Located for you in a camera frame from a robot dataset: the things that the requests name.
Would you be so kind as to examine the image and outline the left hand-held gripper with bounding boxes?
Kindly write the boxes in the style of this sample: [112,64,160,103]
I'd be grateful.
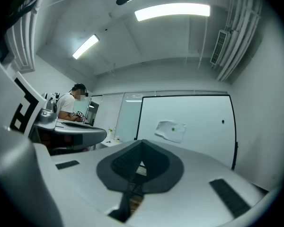
[0,52,107,151]

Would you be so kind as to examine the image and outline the glass door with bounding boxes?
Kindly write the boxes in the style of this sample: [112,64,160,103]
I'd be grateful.
[84,95,103,125]

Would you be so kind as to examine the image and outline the white ceiling pipes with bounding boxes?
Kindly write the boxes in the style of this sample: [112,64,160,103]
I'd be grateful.
[212,0,263,82]

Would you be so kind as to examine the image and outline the long ceiling light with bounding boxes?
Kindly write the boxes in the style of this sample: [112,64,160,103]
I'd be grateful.
[71,34,100,60]
[134,3,211,22]

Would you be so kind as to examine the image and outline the person's torso in black clothing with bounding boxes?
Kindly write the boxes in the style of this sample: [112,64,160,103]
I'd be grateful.
[0,0,49,56]

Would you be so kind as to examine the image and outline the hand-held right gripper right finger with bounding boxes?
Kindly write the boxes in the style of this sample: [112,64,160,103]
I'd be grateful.
[125,139,270,227]

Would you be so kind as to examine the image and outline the glass partition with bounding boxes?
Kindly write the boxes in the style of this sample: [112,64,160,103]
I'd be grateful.
[115,92,143,141]

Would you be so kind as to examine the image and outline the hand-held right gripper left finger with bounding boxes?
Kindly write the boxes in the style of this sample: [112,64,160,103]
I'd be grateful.
[50,139,143,227]

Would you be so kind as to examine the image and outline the grey striped harness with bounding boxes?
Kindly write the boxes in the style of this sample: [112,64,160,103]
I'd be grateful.
[3,7,38,74]

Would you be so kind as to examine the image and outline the white glossy table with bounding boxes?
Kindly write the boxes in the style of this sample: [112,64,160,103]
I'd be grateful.
[134,94,239,171]

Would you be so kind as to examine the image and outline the white air vent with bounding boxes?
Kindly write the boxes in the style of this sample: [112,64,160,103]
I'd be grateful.
[210,29,229,65]

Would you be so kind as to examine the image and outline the white window blinds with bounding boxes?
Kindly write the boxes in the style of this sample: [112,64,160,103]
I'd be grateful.
[100,93,124,133]

